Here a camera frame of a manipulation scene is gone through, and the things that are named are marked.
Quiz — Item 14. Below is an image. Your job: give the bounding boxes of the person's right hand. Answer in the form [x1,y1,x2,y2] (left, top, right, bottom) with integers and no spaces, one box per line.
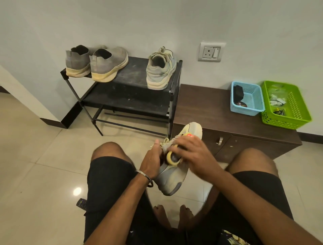
[170,136,224,186]

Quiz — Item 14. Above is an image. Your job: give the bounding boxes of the person's left hand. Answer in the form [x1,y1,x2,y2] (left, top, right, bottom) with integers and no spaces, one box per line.
[139,139,164,181]

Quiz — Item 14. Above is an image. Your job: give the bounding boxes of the yellow shoe polish applicator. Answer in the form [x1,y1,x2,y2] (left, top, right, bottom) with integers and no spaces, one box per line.
[165,133,195,166]

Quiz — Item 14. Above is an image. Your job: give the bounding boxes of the pale green grey sneaker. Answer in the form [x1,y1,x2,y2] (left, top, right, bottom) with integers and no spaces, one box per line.
[146,46,177,90]
[151,122,203,196]

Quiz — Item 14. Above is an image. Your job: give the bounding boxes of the person's left forearm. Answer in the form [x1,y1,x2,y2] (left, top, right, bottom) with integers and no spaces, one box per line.
[85,174,152,245]

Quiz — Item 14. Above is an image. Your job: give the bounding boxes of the person's right forearm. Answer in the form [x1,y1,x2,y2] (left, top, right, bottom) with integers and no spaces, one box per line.
[206,169,323,245]

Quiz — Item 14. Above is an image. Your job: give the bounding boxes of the dark brown wooden cabinet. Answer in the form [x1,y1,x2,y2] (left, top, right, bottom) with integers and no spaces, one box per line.
[171,84,302,164]

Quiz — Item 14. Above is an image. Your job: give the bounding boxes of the person's left leg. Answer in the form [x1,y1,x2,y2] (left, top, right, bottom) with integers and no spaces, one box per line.
[91,142,134,165]

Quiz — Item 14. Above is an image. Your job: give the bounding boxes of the person's leg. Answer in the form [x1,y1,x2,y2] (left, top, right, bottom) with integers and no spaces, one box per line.
[91,142,134,165]
[197,148,279,230]

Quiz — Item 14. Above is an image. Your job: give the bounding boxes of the black metal shoe rack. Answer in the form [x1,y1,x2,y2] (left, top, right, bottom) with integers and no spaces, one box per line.
[60,56,183,138]

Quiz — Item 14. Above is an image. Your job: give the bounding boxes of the black shorts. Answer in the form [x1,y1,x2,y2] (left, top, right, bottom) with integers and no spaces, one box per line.
[83,156,295,245]

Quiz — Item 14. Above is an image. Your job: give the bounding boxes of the person's right leg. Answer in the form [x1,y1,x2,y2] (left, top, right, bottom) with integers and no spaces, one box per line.
[197,148,279,230]

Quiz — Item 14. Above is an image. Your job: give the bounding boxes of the person's left foot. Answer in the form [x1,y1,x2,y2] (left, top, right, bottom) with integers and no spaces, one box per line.
[153,205,172,230]

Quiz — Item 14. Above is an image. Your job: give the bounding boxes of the person's foot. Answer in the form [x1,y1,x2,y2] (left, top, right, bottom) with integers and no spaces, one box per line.
[177,205,195,231]
[153,205,172,230]

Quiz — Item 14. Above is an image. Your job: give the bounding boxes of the person's right foot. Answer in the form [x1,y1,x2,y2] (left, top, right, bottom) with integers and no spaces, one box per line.
[177,205,195,231]

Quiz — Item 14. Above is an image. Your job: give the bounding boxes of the black shoe brush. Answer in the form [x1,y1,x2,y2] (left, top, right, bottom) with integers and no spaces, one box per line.
[233,85,244,102]

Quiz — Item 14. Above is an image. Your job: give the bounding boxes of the blue plastic basket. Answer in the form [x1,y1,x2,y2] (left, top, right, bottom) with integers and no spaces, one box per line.
[230,81,265,116]

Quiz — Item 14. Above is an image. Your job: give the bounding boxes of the grey slip-on shoe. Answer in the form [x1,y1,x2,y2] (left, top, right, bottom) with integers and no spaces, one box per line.
[90,46,129,83]
[66,45,107,78]

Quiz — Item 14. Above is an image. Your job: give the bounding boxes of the black patterned cloth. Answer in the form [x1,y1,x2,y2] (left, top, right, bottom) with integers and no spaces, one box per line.
[218,229,253,245]

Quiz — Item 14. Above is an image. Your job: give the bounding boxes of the clear plastic bag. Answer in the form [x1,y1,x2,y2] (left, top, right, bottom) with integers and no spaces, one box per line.
[267,87,288,107]

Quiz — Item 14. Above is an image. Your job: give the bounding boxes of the green plastic basket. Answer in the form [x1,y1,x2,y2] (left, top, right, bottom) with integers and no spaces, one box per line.
[260,80,312,130]

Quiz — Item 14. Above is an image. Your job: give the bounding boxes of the silver wrist bracelet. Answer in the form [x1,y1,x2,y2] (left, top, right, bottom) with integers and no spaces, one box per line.
[135,170,154,188]

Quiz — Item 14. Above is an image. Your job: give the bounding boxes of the white wall socket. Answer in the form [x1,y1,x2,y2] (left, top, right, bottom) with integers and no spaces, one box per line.
[198,41,226,62]

